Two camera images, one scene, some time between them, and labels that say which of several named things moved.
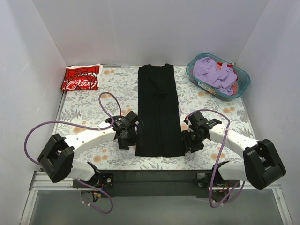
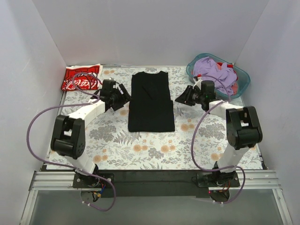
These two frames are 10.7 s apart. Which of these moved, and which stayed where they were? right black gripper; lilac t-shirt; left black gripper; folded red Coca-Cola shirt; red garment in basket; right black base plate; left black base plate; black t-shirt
Moved: left black gripper; black t-shirt; right black gripper
Stayed: left black base plate; lilac t-shirt; folded red Coca-Cola shirt; right black base plate; red garment in basket
